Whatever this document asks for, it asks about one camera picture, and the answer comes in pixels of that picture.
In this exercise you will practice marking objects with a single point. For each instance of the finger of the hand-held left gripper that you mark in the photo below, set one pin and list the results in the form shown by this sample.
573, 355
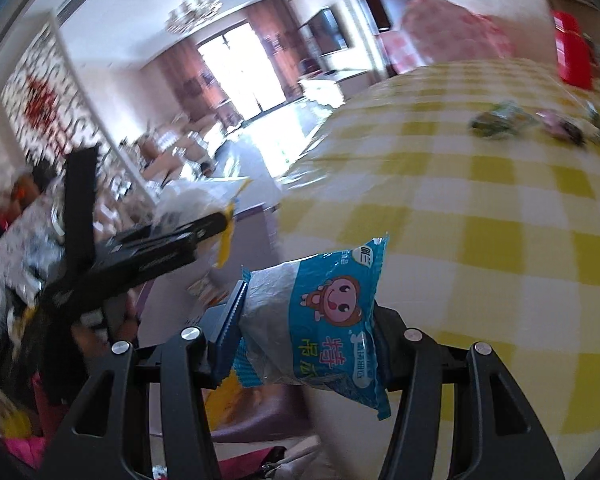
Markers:
180, 230
150, 260

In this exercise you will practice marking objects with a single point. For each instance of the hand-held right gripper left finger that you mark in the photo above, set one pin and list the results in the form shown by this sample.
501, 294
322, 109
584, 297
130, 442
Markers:
230, 330

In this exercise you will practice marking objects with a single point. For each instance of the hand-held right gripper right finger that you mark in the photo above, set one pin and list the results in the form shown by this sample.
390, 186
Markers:
420, 360

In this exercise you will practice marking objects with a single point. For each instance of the clear bag of white bread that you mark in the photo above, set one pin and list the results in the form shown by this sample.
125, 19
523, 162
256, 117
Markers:
190, 200

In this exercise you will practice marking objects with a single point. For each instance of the blue cartoon cake packet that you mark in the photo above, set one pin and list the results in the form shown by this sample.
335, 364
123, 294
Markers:
325, 320

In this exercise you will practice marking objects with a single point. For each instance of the pink snack packet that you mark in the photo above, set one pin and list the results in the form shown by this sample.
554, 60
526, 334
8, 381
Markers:
560, 125

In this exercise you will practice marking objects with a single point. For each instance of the purple chair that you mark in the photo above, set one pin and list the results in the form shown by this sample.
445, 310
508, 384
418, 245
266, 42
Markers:
270, 410

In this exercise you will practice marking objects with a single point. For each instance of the dark red curtain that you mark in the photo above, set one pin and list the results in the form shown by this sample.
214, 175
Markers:
190, 80
272, 50

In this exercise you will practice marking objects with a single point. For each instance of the yellow checked tablecloth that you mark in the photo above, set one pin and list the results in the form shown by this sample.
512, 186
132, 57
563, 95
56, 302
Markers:
480, 210

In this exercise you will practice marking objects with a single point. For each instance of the white television cabinet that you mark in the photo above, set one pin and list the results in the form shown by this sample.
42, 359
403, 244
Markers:
335, 85

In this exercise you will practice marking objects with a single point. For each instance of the chandelier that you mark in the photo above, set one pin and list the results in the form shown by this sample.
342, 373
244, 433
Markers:
192, 12

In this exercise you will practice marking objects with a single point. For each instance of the television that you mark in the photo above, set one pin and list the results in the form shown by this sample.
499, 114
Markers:
325, 30

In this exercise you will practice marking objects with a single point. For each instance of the green snack packet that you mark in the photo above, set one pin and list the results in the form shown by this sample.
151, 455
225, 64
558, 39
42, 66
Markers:
500, 120

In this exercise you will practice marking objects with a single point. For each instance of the small green white packet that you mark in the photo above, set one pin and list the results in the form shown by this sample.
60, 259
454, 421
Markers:
595, 116

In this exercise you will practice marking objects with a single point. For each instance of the pink checked chair cover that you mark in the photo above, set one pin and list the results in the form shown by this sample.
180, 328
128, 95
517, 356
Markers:
445, 30

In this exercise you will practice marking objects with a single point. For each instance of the red thermos jug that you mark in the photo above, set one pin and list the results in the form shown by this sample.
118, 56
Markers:
572, 50

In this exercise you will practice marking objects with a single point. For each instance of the white lattice wall panel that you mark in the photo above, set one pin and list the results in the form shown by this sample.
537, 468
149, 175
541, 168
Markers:
55, 100

